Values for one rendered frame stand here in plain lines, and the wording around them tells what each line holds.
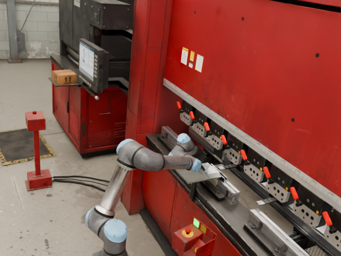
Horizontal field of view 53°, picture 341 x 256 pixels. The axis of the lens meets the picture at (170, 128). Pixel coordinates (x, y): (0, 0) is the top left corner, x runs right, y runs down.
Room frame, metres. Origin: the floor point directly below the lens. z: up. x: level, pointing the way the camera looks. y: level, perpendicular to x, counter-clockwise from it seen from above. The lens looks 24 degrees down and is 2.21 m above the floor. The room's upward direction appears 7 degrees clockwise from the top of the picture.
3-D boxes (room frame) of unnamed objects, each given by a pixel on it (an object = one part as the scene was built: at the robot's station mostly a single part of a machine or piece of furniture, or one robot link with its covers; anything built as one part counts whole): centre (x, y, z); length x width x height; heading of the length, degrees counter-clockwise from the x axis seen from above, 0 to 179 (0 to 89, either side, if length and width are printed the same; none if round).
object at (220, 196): (2.03, -0.32, 0.89); 0.30 x 0.05 x 0.03; 30
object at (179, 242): (1.63, -0.23, 0.75); 0.20 x 0.16 x 0.18; 43
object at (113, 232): (1.38, 0.22, 0.94); 0.13 x 0.12 x 0.14; 49
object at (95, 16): (2.94, 0.67, 1.53); 0.51 x 0.25 x 0.85; 36
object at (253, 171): (1.77, -0.54, 1.26); 0.15 x 0.09 x 0.17; 30
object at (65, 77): (3.59, 1.23, 1.04); 0.30 x 0.26 x 0.12; 34
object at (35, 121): (3.02, 1.32, 0.41); 0.25 x 0.20 x 0.83; 120
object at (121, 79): (3.07, 0.54, 1.17); 0.40 x 0.24 x 0.07; 30
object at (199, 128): (2.28, -0.24, 1.26); 0.15 x 0.09 x 0.17; 30
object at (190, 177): (2.02, -0.23, 1.00); 0.26 x 0.18 x 0.01; 120
